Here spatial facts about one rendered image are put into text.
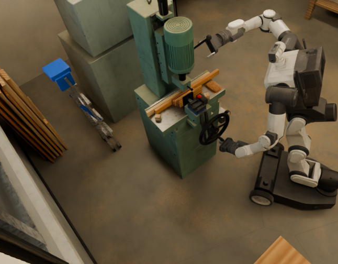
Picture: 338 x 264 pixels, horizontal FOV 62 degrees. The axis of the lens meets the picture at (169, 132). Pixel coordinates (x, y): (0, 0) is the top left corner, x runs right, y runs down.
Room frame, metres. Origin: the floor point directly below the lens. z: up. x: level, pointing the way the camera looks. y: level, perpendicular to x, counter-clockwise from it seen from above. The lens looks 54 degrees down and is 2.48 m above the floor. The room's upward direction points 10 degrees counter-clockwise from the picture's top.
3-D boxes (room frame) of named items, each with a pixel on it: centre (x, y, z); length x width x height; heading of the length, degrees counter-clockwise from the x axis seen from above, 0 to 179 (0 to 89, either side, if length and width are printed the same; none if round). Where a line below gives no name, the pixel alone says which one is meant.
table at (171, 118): (1.35, -0.19, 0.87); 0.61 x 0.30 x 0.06; 120
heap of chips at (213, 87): (1.49, -0.39, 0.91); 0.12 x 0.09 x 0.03; 30
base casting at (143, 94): (1.56, -0.10, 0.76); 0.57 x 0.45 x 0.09; 30
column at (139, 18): (1.71, -0.01, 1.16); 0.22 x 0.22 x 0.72; 30
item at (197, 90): (1.40, -0.20, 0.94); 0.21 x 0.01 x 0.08; 120
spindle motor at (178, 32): (1.46, -0.16, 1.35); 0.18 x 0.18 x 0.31
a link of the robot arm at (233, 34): (1.54, -0.51, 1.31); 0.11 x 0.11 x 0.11; 29
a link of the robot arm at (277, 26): (1.54, -0.81, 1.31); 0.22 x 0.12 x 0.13; 5
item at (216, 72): (1.48, -0.20, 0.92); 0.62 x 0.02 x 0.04; 120
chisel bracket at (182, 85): (1.47, -0.15, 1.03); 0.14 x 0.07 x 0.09; 30
